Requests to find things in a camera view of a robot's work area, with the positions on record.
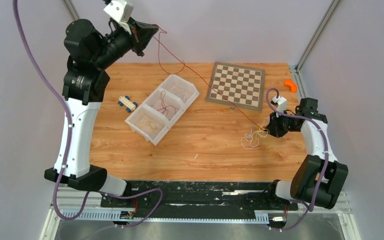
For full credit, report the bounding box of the yellow cable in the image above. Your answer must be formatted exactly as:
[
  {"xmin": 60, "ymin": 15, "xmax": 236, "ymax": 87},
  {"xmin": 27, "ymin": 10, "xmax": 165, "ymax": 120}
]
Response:
[{"xmin": 254, "ymin": 125, "xmax": 270, "ymax": 138}]

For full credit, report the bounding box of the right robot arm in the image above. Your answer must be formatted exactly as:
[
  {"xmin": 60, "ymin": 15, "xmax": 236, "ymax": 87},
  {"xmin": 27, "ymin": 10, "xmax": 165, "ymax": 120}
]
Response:
[{"xmin": 265, "ymin": 96, "xmax": 349, "ymax": 209}]

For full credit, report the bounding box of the orange plastic elbow piece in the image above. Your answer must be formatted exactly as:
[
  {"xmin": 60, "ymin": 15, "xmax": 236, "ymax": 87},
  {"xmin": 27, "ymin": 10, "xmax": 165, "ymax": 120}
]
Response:
[{"xmin": 283, "ymin": 79, "xmax": 298, "ymax": 93}]

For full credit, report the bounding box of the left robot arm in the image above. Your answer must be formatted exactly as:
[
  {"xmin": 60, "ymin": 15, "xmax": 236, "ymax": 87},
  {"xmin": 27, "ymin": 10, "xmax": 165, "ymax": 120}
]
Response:
[{"xmin": 44, "ymin": 18, "xmax": 159, "ymax": 207}]

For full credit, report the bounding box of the wooden chessboard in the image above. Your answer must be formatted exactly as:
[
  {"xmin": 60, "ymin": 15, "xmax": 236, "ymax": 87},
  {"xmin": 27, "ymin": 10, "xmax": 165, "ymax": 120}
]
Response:
[{"xmin": 205, "ymin": 62, "xmax": 266, "ymax": 112}]

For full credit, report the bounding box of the white blue toy car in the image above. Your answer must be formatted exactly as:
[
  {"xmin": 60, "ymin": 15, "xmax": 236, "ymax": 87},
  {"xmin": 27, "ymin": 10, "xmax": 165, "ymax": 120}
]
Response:
[{"xmin": 118, "ymin": 95, "xmax": 138, "ymax": 113}]

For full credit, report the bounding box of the white three-compartment plastic bin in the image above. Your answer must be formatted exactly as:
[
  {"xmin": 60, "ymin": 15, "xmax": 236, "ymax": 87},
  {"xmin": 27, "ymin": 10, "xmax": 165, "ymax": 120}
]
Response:
[{"xmin": 125, "ymin": 74, "xmax": 200, "ymax": 146}]

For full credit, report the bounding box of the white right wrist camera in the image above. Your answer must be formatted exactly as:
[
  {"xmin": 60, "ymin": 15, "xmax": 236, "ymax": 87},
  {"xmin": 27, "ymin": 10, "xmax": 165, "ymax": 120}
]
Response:
[{"xmin": 271, "ymin": 96, "xmax": 288, "ymax": 113}]

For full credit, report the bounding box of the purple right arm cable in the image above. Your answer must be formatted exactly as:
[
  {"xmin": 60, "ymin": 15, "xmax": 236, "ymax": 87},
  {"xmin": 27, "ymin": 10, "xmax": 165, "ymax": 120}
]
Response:
[{"xmin": 265, "ymin": 87, "xmax": 330, "ymax": 231}]

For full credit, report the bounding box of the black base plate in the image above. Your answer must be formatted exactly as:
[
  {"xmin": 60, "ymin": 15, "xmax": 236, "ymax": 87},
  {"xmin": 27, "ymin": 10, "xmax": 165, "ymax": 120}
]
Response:
[{"xmin": 100, "ymin": 180, "xmax": 298, "ymax": 217}]

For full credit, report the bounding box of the white slotted cable duct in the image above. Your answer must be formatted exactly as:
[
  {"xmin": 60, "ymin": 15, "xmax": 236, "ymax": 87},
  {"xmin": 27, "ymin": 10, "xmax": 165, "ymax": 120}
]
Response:
[{"xmin": 76, "ymin": 209, "xmax": 270, "ymax": 224}]

